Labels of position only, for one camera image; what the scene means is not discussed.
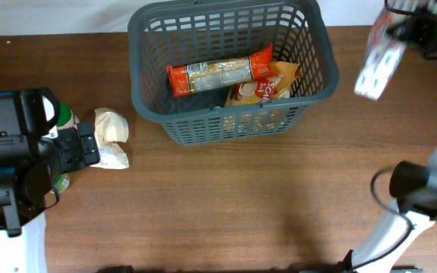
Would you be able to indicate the grey plastic shopping basket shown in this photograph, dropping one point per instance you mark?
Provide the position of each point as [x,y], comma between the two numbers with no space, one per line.
[179,33]

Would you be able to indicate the green lid pesto jar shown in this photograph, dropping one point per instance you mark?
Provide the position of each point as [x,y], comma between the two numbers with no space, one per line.
[61,183]

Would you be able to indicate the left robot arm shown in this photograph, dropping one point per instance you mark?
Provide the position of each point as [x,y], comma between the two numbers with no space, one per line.
[33,152]

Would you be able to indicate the green lid white jar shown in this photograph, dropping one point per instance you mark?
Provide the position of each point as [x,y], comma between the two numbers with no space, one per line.
[66,118]

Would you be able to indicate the orange biscuit packet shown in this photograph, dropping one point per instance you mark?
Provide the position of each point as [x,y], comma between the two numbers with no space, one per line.
[205,76]

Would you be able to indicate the orange coffee sachet bag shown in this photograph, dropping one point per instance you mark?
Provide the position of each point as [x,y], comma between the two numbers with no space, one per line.
[276,86]

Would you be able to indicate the tissue multipack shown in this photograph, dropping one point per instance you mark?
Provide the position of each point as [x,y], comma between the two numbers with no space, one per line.
[383,54]

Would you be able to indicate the beige paper bag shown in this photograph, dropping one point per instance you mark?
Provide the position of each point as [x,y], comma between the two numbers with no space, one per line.
[111,128]

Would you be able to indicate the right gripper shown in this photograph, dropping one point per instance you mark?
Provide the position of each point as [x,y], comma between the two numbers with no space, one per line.
[411,28]

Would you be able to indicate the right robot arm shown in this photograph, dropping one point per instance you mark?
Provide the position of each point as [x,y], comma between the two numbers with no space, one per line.
[413,188]

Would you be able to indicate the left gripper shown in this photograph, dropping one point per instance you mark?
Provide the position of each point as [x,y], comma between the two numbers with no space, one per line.
[82,152]

